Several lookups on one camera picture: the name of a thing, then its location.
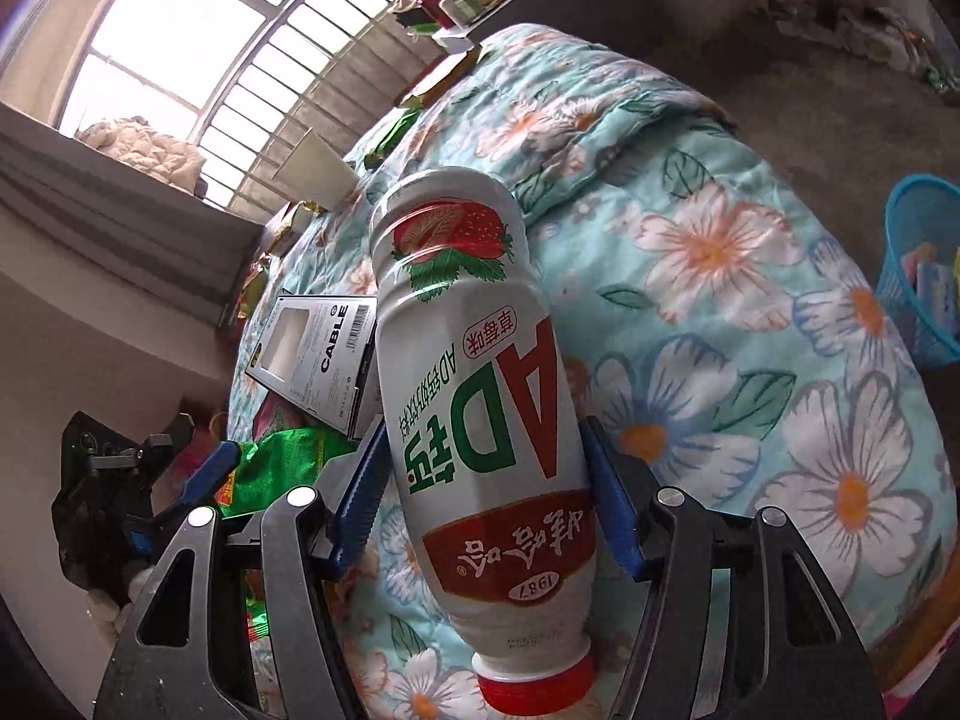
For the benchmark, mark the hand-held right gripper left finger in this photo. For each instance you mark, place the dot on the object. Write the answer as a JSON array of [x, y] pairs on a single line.
[[364, 496]]

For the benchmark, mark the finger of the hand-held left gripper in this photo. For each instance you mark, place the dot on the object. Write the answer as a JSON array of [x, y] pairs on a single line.
[[214, 476]]

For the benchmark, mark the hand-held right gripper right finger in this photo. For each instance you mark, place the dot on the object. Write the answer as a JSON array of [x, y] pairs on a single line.
[[609, 496]]

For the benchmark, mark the white strawberry drink bottle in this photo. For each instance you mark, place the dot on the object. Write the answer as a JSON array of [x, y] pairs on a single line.
[[480, 405]]

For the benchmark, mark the green foil wrapper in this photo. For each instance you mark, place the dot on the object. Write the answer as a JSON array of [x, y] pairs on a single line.
[[289, 465]]

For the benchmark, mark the turquoise floral blanket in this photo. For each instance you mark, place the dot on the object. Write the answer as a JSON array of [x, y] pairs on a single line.
[[750, 315]]

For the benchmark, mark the orange snack packet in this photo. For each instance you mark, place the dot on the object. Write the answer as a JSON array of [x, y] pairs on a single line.
[[289, 219]]

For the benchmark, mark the white paper cup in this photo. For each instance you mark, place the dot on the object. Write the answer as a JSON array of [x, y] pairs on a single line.
[[315, 169]]

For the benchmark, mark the beige padded jacket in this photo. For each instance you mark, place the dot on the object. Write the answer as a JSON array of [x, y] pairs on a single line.
[[146, 154]]

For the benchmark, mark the green snack packet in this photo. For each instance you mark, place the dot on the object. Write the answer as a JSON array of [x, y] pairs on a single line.
[[394, 136]]

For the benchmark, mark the blue mesh basket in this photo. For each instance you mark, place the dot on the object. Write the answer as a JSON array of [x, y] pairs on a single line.
[[926, 277]]

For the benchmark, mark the window with metal grille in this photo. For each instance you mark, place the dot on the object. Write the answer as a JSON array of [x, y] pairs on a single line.
[[225, 37]]

